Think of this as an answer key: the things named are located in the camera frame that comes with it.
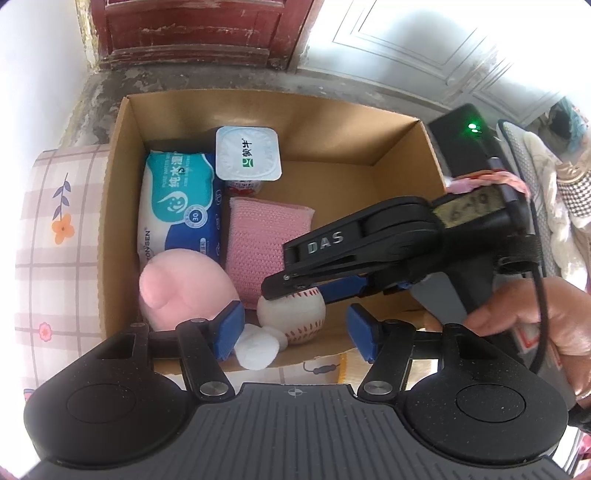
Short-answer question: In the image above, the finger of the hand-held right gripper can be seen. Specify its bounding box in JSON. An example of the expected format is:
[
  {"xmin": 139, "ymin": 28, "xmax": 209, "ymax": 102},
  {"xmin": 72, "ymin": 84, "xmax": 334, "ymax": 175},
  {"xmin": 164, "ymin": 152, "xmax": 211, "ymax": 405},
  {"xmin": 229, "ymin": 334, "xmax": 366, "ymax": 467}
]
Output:
[
  {"xmin": 261, "ymin": 259, "xmax": 371, "ymax": 302},
  {"xmin": 320, "ymin": 276, "xmax": 413, "ymax": 305}
]

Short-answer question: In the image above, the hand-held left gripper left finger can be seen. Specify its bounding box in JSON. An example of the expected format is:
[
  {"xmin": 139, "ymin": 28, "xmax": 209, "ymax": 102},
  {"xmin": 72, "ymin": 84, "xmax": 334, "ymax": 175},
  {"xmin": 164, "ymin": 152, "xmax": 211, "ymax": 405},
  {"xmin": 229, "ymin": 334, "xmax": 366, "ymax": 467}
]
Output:
[{"xmin": 99, "ymin": 300, "xmax": 246, "ymax": 402}]

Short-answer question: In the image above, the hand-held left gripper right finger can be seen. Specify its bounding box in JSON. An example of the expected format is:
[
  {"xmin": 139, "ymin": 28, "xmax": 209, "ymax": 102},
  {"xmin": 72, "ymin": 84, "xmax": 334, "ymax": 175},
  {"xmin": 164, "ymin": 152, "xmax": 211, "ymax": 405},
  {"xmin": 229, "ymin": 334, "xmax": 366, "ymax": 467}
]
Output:
[{"xmin": 346, "ymin": 304, "xmax": 492, "ymax": 402}]

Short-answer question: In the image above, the white baseball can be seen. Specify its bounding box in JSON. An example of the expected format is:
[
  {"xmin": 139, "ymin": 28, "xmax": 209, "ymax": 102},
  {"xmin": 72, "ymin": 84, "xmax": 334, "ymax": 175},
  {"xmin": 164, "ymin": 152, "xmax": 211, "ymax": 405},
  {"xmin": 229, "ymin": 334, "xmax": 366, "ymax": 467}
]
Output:
[{"xmin": 256, "ymin": 286, "xmax": 326, "ymax": 344}]

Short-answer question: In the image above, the pink plush toy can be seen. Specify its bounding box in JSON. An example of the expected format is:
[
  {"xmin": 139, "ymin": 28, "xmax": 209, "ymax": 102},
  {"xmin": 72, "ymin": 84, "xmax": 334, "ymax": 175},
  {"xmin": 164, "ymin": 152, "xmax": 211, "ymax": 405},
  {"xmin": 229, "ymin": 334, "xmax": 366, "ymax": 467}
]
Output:
[{"xmin": 139, "ymin": 249, "xmax": 241, "ymax": 334}]

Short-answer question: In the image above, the brown cardboard box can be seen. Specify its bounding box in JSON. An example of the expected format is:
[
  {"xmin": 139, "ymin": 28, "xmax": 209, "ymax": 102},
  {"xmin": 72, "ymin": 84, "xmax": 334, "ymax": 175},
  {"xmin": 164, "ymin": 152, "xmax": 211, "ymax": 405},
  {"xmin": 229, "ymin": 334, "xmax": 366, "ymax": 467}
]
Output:
[{"xmin": 98, "ymin": 90, "xmax": 448, "ymax": 374}]

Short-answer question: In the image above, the person's right hand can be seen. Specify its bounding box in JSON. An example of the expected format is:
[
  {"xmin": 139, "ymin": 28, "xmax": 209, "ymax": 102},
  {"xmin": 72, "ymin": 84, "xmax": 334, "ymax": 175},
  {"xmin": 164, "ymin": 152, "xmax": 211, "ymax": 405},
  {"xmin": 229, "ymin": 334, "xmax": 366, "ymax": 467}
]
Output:
[{"xmin": 468, "ymin": 276, "xmax": 591, "ymax": 402}]

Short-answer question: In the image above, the pink knitted sponge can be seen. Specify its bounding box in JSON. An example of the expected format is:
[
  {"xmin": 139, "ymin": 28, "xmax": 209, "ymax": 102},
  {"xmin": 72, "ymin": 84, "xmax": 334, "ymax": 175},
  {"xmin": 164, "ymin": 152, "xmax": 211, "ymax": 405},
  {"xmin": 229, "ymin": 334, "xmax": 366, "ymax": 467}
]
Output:
[{"xmin": 225, "ymin": 196, "xmax": 316, "ymax": 310}]

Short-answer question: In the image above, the pink braided band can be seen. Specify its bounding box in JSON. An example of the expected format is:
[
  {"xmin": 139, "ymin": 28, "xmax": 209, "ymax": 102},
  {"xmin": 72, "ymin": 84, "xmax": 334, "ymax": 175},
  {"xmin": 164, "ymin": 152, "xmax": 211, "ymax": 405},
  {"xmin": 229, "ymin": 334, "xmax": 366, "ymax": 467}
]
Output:
[{"xmin": 449, "ymin": 167, "xmax": 531, "ymax": 197}]

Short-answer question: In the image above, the blue white wet wipes packet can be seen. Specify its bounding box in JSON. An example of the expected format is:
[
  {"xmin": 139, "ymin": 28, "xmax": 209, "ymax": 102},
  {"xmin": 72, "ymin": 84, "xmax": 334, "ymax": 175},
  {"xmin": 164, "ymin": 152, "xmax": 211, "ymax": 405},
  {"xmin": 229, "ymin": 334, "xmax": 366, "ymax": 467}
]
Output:
[{"xmin": 137, "ymin": 150, "xmax": 227, "ymax": 273}]

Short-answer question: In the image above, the white yogurt cup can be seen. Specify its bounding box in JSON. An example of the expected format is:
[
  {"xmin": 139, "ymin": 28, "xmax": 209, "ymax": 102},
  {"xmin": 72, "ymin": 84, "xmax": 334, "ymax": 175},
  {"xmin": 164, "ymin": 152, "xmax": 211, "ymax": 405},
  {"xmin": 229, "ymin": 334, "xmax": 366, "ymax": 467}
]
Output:
[{"xmin": 215, "ymin": 126, "xmax": 283, "ymax": 195}]

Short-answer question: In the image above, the white fleece blanket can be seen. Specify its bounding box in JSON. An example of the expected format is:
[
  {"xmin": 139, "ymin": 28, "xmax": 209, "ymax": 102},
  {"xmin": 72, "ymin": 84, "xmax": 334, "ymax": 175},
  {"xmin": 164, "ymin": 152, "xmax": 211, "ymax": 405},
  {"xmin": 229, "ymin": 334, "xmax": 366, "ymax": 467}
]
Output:
[{"xmin": 524, "ymin": 134, "xmax": 588, "ymax": 288}]

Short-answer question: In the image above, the checked cloth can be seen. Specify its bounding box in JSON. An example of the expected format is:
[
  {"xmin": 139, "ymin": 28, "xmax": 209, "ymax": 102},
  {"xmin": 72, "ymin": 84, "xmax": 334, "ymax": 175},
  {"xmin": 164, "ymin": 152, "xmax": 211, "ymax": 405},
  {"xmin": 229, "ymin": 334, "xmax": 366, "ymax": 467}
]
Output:
[{"xmin": 556, "ymin": 161, "xmax": 591, "ymax": 228}]

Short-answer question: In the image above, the white panelled wardrobe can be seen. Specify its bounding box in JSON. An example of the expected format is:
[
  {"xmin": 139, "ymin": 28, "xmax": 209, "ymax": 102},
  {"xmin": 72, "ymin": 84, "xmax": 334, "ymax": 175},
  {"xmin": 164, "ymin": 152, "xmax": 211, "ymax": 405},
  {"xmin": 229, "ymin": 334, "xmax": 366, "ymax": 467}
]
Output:
[{"xmin": 295, "ymin": 0, "xmax": 568, "ymax": 125}]

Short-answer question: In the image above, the dark and teal clothes heap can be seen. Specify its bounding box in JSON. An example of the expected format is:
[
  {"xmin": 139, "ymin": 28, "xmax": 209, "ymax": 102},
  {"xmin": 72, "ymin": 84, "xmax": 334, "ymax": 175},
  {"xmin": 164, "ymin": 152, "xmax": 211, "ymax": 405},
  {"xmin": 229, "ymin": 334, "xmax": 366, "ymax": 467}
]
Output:
[{"xmin": 542, "ymin": 97, "xmax": 585, "ymax": 139}]

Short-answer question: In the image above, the red wooden door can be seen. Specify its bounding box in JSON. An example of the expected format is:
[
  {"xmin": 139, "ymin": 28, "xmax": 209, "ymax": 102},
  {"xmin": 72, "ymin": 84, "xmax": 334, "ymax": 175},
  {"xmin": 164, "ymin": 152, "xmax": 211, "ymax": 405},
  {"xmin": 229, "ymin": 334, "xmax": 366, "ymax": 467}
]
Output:
[{"xmin": 88, "ymin": 0, "xmax": 324, "ymax": 72}]

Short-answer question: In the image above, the black cable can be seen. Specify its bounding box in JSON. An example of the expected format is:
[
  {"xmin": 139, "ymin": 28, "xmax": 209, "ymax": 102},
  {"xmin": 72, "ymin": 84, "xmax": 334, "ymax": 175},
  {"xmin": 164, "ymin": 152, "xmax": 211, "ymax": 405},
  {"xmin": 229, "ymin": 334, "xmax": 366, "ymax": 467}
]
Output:
[{"xmin": 501, "ymin": 235, "xmax": 555, "ymax": 374}]

